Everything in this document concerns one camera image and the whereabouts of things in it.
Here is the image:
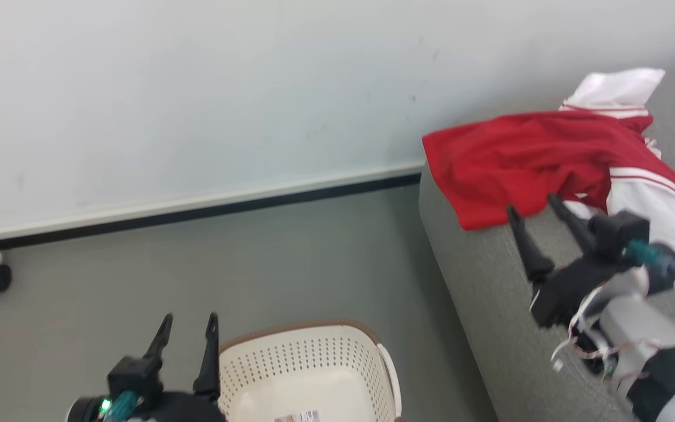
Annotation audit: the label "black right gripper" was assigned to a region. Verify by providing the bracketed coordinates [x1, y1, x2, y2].
[506, 194, 629, 329]

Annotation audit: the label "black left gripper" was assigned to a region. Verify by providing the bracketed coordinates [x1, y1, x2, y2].
[132, 312, 227, 422]

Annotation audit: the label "brown and cream laundry basket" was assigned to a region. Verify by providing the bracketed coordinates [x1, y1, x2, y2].
[217, 319, 403, 422]

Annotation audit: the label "grey fabric sofa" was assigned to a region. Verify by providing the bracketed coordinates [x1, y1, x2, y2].
[418, 64, 675, 422]

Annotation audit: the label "white garment with red stripes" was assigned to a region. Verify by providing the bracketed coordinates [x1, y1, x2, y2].
[559, 67, 675, 254]

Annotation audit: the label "white barcode sticker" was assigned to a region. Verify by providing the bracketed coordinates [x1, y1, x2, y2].
[274, 410, 322, 422]

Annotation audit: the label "black and white baseboard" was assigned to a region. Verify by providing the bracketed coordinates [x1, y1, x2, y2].
[0, 166, 424, 254]

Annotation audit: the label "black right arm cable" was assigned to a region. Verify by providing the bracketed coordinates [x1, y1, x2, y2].
[625, 239, 675, 346]

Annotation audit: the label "red and white thin wires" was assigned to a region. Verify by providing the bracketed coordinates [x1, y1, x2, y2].
[550, 281, 663, 382]

